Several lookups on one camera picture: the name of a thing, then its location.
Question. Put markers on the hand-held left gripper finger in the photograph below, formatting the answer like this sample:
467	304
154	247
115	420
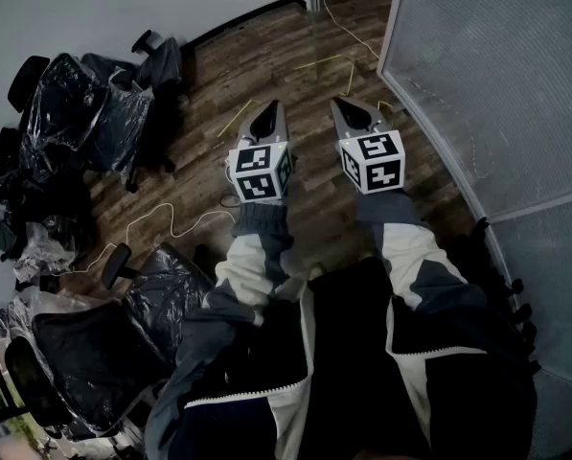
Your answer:
281	130
252	132

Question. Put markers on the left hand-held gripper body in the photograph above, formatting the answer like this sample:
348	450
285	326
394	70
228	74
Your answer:
261	180

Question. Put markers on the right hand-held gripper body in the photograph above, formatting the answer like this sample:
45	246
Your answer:
376	166

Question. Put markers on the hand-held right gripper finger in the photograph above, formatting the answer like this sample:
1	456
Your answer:
376	123
343	130

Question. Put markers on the person's right forearm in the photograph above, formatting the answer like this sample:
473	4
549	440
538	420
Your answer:
410	252

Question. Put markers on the person's left forearm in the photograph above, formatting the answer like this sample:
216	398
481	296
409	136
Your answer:
249	261

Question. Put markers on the person's right beige shoe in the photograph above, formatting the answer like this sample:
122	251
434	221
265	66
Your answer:
367	257

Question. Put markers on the person's beige shoe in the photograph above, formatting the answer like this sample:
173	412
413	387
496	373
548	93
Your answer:
317	272
367	257

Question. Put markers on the person's left beige shoe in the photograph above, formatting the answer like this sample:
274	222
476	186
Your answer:
317	272

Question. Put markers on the black baseboard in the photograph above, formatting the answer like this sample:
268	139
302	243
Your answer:
247	22

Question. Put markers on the frosted glass partition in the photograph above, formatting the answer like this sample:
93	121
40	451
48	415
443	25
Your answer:
482	65

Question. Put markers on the black plastic-wrapped office chair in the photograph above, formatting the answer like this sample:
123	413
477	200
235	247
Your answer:
98	352
36	199
122	122
60	94

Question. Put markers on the black equipment pile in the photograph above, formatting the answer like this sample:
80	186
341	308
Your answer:
510	281

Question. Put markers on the person's black white jacket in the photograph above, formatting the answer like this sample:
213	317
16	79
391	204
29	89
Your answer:
458	400

